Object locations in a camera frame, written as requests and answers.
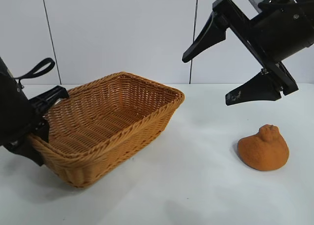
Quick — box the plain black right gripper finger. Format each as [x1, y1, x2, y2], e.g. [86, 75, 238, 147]
[183, 11, 226, 63]

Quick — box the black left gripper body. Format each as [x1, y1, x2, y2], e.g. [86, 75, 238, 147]
[0, 57, 69, 147]

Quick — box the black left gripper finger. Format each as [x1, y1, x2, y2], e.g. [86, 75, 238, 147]
[36, 117, 51, 145]
[7, 135, 45, 167]

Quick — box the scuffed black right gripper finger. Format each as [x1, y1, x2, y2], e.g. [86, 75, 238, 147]
[225, 72, 282, 106]

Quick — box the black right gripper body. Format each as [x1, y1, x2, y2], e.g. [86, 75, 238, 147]
[212, 0, 314, 96]

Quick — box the woven wicker basket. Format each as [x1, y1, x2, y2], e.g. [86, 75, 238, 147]
[28, 72, 185, 188]

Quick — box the orange textured bread lump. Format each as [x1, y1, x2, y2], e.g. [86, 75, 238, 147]
[237, 124, 290, 172]

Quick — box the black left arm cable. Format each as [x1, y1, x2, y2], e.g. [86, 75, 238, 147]
[14, 57, 56, 83]

